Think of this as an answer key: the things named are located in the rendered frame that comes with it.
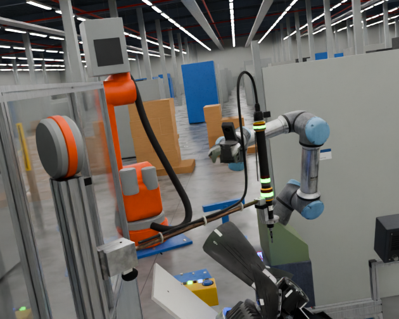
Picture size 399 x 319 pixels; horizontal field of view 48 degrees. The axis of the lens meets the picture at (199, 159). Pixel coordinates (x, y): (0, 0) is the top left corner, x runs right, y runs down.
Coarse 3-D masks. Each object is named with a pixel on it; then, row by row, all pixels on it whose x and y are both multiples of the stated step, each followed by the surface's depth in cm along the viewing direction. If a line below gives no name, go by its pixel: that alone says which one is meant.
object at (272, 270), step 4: (268, 268) 190; (272, 268) 192; (276, 268) 193; (272, 272) 184; (276, 272) 185; (280, 272) 187; (284, 272) 189; (288, 272) 192; (276, 276) 180; (280, 276) 180; (284, 276) 181; (288, 276) 182; (292, 276) 185
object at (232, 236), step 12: (228, 228) 169; (216, 240) 162; (228, 240) 165; (240, 240) 168; (216, 252) 159; (228, 252) 161; (240, 252) 163; (252, 252) 166; (228, 264) 159; (240, 264) 161; (252, 264) 163; (264, 264) 165; (240, 276) 159; (252, 276) 160
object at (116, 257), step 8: (120, 240) 128; (128, 240) 127; (104, 248) 123; (112, 248) 122; (120, 248) 122; (128, 248) 124; (104, 256) 121; (112, 256) 121; (120, 256) 122; (128, 256) 124; (136, 256) 125; (104, 264) 121; (112, 264) 121; (120, 264) 122; (128, 264) 124; (136, 264) 126; (104, 272) 121; (112, 272) 121; (120, 272) 123
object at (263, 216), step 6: (264, 198) 159; (258, 204) 159; (264, 204) 159; (258, 210) 162; (264, 210) 160; (264, 216) 160; (276, 216) 164; (264, 222) 162; (270, 222) 161; (276, 222) 161
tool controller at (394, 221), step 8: (384, 216) 208; (392, 216) 207; (376, 224) 209; (384, 224) 203; (392, 224) 202; (376, 232) 210; (384, 232) 201; (392, 232) 200; (376, 240) 212; (384, 240) 203; (392, 240) 201; (376, 248) 213; (384, 248) 204; (392, 248) 203; (384, 256) 206; (392, 256) 205
